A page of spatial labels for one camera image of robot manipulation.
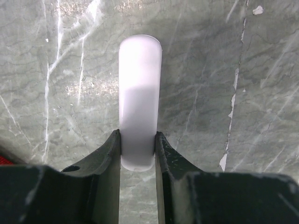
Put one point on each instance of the red cylindrical object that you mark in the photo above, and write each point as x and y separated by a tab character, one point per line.
9	158

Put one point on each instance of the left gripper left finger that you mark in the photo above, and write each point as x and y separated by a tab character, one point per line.
86	192

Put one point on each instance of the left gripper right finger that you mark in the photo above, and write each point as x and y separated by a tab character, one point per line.
189	195

